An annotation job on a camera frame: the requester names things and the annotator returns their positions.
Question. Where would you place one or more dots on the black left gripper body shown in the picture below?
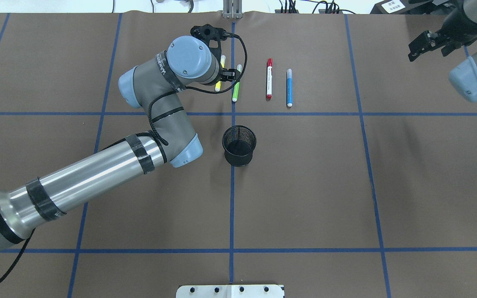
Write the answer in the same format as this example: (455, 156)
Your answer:
(229, 75)

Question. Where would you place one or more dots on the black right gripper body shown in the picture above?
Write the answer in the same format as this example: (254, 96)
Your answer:
(456, 30)

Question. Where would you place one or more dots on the yellow highlighter pen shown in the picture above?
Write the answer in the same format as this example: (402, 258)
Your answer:
(218, 84)

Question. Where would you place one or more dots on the green highlighter pen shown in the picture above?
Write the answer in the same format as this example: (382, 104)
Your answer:
(236, 88)

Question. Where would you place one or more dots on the red capped white marker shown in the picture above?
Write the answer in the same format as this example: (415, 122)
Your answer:
(269, 78)

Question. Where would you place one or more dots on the blue highlighter pen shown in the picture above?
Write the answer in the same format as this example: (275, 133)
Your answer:
(289, 88)

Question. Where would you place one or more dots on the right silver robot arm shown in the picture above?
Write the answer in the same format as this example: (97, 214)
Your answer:
(464, 77)

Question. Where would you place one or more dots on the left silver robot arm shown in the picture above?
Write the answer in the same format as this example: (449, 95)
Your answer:
(152, 86)

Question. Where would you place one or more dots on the far orange black usb hub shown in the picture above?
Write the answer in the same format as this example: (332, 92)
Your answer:
(287, 7)

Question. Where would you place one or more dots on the orange black usb hub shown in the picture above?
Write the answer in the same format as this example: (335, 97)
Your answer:
(287, 7)
(331, 7)

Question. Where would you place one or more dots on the dark box with label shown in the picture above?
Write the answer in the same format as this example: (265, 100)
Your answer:
(390, 7)

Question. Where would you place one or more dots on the black mesh pen holder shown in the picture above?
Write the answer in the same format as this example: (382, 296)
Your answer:
(239, 143)

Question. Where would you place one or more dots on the near orange black usb hub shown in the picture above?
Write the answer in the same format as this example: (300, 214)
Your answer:
(331, 7)

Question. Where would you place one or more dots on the blue tape grid lines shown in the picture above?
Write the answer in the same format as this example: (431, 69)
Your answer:
(366, 187)

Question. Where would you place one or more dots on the aluminium frame post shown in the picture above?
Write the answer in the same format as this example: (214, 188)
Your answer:
(232, 9)

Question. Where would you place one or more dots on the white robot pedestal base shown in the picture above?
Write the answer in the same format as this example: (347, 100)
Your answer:
(231, 291)

